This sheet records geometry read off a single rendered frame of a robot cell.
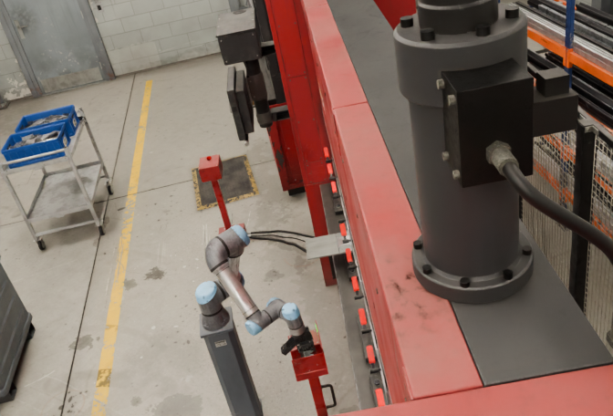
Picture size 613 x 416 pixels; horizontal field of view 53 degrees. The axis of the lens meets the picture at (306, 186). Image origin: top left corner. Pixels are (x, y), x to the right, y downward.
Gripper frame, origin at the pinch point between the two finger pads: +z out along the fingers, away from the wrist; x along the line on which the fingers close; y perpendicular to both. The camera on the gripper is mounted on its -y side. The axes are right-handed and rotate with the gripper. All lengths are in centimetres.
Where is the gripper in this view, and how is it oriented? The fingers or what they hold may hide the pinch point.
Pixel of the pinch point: (305, 360)
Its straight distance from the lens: 314.6
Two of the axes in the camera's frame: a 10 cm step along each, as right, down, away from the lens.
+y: 9.5, -3.0, -0.1
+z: 2.6, 8.2, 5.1
